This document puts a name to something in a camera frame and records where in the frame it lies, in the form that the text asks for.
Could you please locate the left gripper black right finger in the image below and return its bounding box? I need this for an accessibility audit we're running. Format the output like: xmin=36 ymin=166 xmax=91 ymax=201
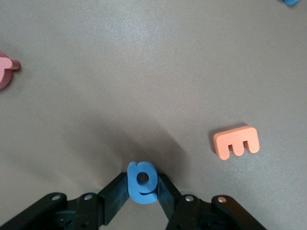
xmin=157 ymin=173 xmax=267 ymax=230

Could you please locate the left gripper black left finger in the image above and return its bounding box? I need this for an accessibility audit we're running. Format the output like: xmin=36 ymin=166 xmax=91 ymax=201
xmin=0 ymin=172 xmax=130 ymax=230

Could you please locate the blue foam letter g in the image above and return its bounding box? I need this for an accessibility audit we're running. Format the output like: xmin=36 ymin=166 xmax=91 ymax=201
xmin=126 ymin=161 xmax=159 ymax=205

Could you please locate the orange foam letter E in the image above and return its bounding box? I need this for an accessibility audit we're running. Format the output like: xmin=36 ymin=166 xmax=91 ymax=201
xmin=213 ymin=126 xmax=260 ymax=161

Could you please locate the brown table cover sheet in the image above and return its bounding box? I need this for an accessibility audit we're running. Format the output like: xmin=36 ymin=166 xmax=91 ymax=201
xmin=0 ymin=0 xmax=307 ymax=230

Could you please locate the pink foam letter Q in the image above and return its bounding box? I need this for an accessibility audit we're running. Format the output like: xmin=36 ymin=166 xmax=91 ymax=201
xmin=0 ymin=50 xmax=21 ymax=91

